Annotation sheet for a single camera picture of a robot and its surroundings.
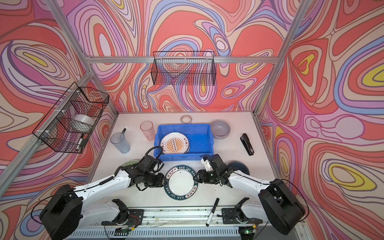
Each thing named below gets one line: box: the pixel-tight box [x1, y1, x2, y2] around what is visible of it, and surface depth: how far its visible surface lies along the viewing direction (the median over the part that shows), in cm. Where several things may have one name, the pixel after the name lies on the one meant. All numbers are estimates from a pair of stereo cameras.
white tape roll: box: [71, 114, 95, 133], surface depth 74 cm
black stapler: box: [240, 133, 255, 156], surface depth 100 cm
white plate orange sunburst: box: [160, 132, 190, 155], surface depth 101 cm
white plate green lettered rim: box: [164, 165, 199, 201], surface depth 86 cm
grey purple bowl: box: [210, 120, 231, 140], surface depth 106 cm
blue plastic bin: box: [154, 124, 214, 161], surface depth 103 cm
